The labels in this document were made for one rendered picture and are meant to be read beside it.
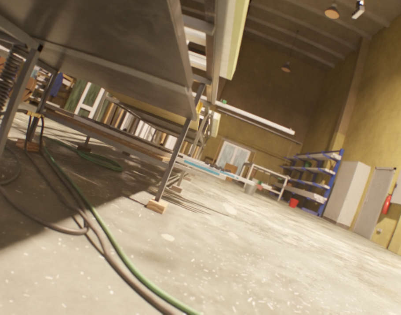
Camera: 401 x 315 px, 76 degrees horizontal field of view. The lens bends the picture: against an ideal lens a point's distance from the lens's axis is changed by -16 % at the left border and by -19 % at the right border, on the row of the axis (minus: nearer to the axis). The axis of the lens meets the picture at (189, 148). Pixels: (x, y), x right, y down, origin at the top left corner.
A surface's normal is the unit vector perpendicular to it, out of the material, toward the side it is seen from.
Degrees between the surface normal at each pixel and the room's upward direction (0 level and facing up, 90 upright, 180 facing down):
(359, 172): 90
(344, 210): 90
